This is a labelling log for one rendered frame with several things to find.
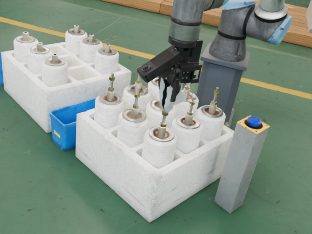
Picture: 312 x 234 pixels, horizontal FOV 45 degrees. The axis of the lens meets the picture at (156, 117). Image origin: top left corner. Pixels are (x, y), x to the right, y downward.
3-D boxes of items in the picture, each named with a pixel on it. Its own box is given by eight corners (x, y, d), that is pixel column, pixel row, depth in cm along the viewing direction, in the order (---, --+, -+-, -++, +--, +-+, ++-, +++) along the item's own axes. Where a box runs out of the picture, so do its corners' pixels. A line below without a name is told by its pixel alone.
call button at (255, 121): (250, 120, 112) (252, 114, 111) (262, 126, 110) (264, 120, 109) (243, 124, 109) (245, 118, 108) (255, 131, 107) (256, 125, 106)
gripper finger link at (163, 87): (179, 107, 108) (185, 79, 103) (160, 110, 106) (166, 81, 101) (173, 102, 111) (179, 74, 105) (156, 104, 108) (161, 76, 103)
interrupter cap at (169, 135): (161, 146, 106) (162, 144, 105) (142, 133, 110) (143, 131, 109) (179, 137, 111) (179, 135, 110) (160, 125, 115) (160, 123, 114)
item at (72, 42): (79, 63, 185) (80, 27, 175) (89, 71, 179) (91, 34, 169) (61, 67, 179) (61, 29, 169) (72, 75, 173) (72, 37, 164)
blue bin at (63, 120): (112, 116, 161) (114, 92, 155) (128, 129, 155) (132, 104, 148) (48, 139, 142) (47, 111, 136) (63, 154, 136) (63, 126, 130)
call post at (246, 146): (226, 192, 130) (250, 115, 114) (243, 204, 126) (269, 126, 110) (213, 201, 126) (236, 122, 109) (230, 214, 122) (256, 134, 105)
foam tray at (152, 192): (153, 123, 161) (159, 86, 151) (226, 173, 139) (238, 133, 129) (74, 156, 136) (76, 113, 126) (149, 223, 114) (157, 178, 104)
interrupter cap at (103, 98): (113, 92, 128) (113, 90, 127) (126, 102, 123) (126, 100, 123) (94, 97, 123) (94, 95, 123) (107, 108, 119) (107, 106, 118)
